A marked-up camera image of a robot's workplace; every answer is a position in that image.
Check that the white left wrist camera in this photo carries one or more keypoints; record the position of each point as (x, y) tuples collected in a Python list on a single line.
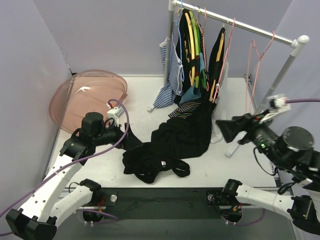
[(114, 114)]

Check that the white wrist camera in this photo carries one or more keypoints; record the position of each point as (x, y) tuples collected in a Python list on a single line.
[(114, 114), (277, 105)]

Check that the light blue hanger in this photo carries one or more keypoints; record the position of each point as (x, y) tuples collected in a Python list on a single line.
[(180, 11)]

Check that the pink translucent plastic basin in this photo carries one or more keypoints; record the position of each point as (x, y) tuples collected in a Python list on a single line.
[(84, 92)]

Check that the teal garment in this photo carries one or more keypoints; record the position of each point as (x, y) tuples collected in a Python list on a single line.
[(192, 93)]

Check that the blue white striped top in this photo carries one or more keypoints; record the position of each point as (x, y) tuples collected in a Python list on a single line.
[(174, 86)]

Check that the pink hanger with garment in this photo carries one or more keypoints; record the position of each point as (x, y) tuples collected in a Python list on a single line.
[(226, 53)]

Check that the black hanging garment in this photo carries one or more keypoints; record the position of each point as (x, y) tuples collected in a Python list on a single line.
[(188, 137)]

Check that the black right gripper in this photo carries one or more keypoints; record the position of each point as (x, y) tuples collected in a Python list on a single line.
[(244, 128)]

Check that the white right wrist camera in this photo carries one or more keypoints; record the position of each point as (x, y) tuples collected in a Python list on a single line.
[(277, 105)]

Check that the pink wire hanger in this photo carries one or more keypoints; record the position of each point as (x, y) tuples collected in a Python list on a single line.
[(249, 97)]

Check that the black multicolour striped garment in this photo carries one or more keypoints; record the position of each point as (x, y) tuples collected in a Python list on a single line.
[(186, 109)]

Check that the green hanger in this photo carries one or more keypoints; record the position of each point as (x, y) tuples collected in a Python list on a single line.
[(200, 73)]

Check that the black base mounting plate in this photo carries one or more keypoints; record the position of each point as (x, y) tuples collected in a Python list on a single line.
[(186, 203)]

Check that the yellow hanger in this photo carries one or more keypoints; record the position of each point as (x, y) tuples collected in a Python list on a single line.
[(192, 62), (215, 61)]

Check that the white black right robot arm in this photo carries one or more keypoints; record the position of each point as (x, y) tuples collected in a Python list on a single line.
[(292, 152)]

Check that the white clothes rack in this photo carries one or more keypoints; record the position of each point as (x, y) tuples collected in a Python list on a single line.
[(297, 46)]

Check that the black tank top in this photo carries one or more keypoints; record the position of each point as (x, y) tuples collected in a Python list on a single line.
[(149, 159)]

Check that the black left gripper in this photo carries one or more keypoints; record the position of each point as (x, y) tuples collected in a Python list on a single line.
[(126, 136)]

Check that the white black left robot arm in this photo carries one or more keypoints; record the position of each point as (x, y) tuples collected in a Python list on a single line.
[(41, 215)]

